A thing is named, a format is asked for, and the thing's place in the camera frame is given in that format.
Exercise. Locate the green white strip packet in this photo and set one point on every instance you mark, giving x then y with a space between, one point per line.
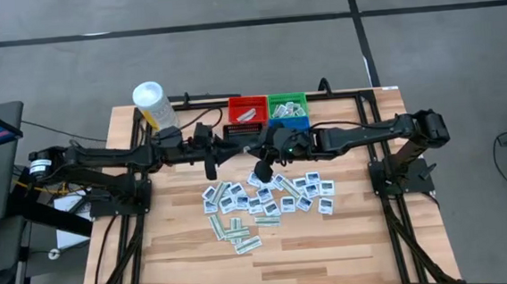
221 192
290 188
268 221
217 226
248 245
237 234
235 223

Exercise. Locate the black plastic basket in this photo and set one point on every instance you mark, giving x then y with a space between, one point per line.
241 128

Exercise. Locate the red plastic basket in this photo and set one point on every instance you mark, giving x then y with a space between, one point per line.
260 110

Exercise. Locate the black table clamp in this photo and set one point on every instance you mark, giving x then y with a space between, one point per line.
320 86

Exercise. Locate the white paper sheet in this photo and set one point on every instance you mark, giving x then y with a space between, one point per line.
70 237

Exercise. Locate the white blue-print square packet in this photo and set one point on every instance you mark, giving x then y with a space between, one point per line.
207 193
325 205
255 204
227 204
242 202
311 190
278 181
327 187
237 189
288 204
299 182
210 207
264 194
312 177
252 181
271 208
304 203

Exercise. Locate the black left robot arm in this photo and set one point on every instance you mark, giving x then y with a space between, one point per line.
102 157

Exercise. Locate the white wipes canister yellow label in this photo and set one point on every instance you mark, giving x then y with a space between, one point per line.
154 104

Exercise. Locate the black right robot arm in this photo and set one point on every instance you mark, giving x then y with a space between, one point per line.
360 134

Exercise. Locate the blue plastic basket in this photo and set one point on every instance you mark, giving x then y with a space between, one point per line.
294 123

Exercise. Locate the small white packet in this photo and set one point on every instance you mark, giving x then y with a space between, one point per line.
279 111
300 112
290 106

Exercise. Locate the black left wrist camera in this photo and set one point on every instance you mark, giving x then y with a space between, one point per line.
202 132

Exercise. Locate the white tape roll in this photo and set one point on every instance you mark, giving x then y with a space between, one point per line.
50 254

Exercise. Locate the black clamp bar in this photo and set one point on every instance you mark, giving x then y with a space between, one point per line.
205 97

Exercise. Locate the black table frame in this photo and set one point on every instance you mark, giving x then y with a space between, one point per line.
404 248

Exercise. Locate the green plastic basket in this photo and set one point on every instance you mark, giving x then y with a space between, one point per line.
277 100

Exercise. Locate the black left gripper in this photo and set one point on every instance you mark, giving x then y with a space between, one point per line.
202 150

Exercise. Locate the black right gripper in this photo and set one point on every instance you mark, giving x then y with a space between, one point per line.
294 146

